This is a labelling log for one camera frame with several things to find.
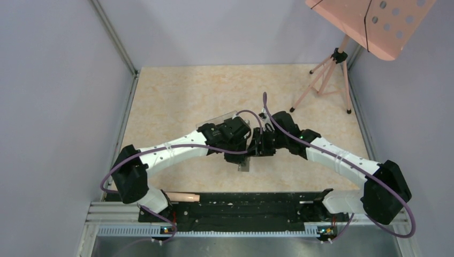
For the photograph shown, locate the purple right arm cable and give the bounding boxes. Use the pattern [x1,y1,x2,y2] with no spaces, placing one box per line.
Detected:
[261,92,417,244]

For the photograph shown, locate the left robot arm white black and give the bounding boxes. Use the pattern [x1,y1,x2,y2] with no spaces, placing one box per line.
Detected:
[110,117,251,221]

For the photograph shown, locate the grey card holder wallet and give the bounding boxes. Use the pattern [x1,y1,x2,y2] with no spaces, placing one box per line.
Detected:
[238,156,251,172]

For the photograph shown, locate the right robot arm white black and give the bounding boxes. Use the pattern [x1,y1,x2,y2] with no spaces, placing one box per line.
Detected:
[253,111,412,225]

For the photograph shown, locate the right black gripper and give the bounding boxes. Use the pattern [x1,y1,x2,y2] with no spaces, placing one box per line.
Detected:
[246,127,287,157]

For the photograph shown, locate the pink music stand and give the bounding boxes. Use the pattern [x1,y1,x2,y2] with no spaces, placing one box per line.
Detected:
[290,0,436,114]

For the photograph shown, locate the clear plastic card box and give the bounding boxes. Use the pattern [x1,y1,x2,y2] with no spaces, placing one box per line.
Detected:
[195,110,238,128]

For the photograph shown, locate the beige cylindrical handle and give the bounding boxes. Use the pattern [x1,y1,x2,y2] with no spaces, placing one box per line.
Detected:
[166,192,200,202]

